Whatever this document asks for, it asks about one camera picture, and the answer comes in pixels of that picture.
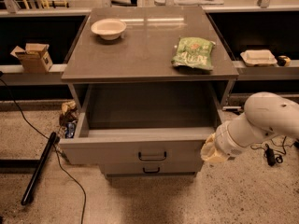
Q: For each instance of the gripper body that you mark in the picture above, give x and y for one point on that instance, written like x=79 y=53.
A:
x=222 y=140

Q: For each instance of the grey drawer cabinet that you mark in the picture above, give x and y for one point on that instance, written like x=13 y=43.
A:
x=143 y=53

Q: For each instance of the black top drawer handle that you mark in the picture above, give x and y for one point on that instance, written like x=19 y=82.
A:
x=152 y=157

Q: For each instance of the black pole on floor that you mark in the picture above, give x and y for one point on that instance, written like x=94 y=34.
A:
x=28 y=195

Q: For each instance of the open cardboard box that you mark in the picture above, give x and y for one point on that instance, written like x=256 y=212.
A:
x=34 y=58

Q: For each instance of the white paper bowl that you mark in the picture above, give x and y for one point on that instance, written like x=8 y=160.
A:
x=109 y=29

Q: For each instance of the grey top drawer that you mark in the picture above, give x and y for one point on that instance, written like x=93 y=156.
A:
x=117 y=121

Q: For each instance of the small yellow black round object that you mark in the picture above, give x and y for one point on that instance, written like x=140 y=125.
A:
x=283 y=60

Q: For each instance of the white foam takeout container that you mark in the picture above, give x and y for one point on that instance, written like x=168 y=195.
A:
x=258 y=57

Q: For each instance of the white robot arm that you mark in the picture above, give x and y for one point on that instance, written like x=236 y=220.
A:
x=265 y=116

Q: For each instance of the black drawer handle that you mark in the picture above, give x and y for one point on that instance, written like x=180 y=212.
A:
x=152 y=157
x=151 y=170

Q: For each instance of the green chip bag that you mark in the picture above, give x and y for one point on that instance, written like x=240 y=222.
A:
x=194 y=52

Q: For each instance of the grey drawer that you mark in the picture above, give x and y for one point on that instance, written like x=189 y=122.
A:
x=167 y=168
x=117 y=121

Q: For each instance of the black power adapter with cable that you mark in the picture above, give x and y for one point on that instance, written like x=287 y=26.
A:
x=273 y=152

